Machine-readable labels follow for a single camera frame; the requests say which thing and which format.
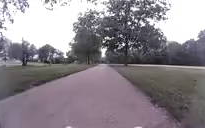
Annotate dense dark tree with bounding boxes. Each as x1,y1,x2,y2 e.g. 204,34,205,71
68,9,104,65

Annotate tall leafy tree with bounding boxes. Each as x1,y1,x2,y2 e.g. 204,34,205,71
96,0,173,67

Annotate grey paved path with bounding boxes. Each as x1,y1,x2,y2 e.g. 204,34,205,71
0,63,178,128

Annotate green grass lawn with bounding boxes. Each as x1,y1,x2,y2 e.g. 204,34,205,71
109,64,205,128
0,62,100,103

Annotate group of trees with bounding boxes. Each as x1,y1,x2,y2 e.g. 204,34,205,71
6,37,66,66

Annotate pale road strip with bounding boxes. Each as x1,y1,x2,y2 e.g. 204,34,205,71
127,63,205,71

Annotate row of trees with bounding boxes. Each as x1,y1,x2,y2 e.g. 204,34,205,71
104,25,205,67

